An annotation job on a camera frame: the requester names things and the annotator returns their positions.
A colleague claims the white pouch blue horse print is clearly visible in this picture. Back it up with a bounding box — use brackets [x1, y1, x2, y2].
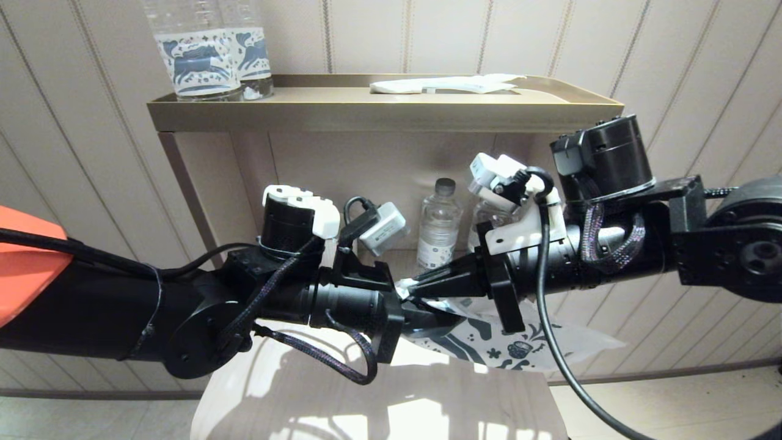
[394, 278, 629, 372]

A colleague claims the small capped water bottle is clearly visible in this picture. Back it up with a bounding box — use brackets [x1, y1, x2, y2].
[417, 178, 462, 273]
[467, 196, 520, 254]

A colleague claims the white packet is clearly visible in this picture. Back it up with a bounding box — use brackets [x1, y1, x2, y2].
[420, 75, 527, 95]

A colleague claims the beige wooden shelf unit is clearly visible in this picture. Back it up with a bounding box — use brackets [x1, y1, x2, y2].
[147, 73, 625, 440]

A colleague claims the white folded sachet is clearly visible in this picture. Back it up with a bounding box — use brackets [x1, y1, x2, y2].
[369, 82, 423, 95]

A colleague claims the large horse-label water bottle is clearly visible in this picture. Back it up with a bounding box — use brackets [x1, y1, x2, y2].
[144, 0, 246, 102]
[221, 0, 276, 100]

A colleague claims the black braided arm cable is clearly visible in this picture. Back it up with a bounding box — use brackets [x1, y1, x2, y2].
[254, 309, 379, 386]
[220, 235, 324, 349]

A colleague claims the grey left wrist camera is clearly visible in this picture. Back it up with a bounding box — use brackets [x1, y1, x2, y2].
[333, 196, 409, 291]

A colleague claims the silver-flecked braided arm cable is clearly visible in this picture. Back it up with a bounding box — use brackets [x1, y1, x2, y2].
[580, 203, 648, 274]

